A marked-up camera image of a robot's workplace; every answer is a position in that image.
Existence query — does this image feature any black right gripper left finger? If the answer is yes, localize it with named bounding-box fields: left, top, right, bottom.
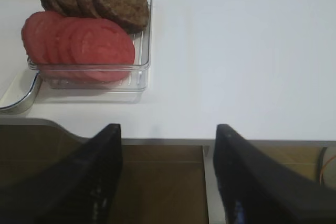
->
left=1, top=124, right=123, bottom=223

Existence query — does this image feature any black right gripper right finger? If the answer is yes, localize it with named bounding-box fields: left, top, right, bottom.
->
left=213, top=124, right=335, bottom=223

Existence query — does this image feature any silver metal tray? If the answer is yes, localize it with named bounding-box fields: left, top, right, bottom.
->
left=1, top=70, right=42, bottom=114

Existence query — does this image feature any red tomato slice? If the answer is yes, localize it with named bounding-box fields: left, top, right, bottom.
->
left=21, top=11, right=63, bottom=64
left=70, top=19, right=135, bottom=82
left=54, top=17, right=86, bottom=65
left=45, top=20, right=60, bottom=65

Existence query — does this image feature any front red tomato slice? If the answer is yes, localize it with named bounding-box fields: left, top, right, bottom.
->
left=70, top=19, right=135, bottom=82

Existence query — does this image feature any clear patty tomato container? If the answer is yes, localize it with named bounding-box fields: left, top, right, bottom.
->
left=27, top=0, right=152, bottom=90

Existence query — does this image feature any rear red tomato slice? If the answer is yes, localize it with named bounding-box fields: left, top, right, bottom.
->
left=21, top=11, right=63, bottom=64

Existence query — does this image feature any front brown beef patty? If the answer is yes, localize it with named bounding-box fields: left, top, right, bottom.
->
left=92, top=0, right=150, bottom=34

